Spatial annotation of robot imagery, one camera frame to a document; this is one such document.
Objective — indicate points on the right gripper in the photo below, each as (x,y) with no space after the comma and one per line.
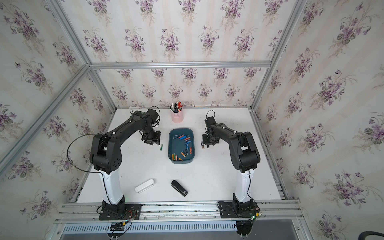
(205,142)

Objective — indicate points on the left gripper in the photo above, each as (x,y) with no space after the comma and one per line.
(156,139)

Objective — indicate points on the teal plastic storage box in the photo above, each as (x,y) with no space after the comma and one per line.
(181,146)

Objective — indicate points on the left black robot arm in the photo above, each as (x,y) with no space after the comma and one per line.
(106,155)

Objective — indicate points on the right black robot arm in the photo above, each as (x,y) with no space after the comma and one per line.
(244,155)

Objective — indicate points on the pink pen holder cup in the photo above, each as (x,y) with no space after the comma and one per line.
(177,116)

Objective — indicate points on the white oblong case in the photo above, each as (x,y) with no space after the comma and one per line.
(145,186)

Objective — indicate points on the black stapler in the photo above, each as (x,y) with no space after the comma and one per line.
(179,188)

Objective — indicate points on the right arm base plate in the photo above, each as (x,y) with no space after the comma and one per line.
(234,209)

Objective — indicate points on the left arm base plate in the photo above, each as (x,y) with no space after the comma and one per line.
(107,213)

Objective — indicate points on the aluminium front rail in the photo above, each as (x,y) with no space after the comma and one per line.
(179,211)

